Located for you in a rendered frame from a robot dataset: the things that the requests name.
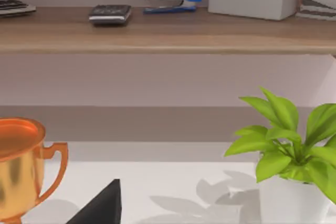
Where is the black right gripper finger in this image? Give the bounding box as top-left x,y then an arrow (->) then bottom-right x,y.
65,178 -> 122,224

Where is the golden orange trophy cup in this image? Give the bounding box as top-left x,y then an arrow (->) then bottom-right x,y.
0,118 -> 69,224

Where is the wooden shelf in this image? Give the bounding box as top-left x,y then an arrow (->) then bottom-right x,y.
0,5 -> 336,55

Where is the black calculator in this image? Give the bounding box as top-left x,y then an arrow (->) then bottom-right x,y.
88,4 -> 132,27

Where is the green plant in white pot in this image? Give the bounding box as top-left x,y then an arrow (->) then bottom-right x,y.
224,86 -> 336,224

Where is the black and grey keyboard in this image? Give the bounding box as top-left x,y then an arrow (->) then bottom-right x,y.
0,0 -> 37,18

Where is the white grey stapler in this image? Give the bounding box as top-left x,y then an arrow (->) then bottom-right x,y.
295,0 -> 336,22

